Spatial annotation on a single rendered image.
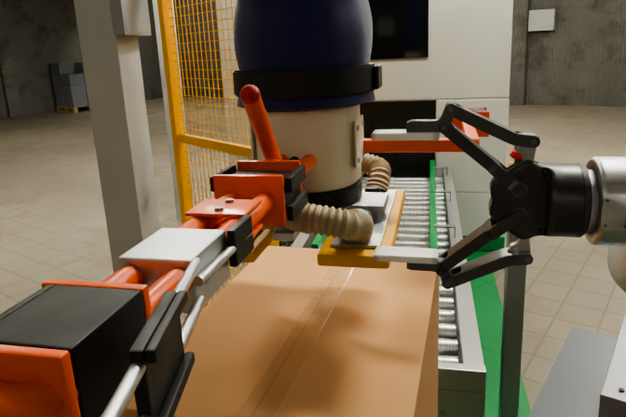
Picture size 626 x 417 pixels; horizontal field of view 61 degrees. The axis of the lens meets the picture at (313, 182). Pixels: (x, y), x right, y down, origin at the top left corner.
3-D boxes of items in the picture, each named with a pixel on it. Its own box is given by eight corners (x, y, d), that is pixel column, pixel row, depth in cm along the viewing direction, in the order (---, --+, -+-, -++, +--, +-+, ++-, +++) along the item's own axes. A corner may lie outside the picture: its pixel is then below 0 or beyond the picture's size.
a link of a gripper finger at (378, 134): (439, 141, 55) (439, 133, 54) (371, 141, 56) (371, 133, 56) (440, 135, 57) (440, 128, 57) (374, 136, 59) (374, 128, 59)
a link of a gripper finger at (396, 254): (438, 248, 61) (438, 254, 61) (376, 245, 62) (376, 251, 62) (437, 258, 58) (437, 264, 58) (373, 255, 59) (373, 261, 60)
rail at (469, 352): (442, 194, 358) (442, 166, 353) (451, 194, 356) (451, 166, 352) (462, 433, 139) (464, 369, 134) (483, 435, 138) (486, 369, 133)
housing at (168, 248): (164, 273, 49) (157, 226, 47) (234, 277, 47) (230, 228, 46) (120, 310, 42) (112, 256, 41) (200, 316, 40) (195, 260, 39)
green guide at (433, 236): (429, 172, 356) (429, 158, 354) (445, 172, 354) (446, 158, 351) (429, 268, 204) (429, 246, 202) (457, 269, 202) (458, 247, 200)
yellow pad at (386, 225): (354, 198, 106) (353, 173, 105) (405, 199, 103) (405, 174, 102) (316, 266, 74) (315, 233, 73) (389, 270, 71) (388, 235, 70)
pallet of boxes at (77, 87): (100, 106, 1575) (93, 60, 1543) (117, 107, 1524) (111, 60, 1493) (57, 112, 1473) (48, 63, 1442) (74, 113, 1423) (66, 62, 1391)
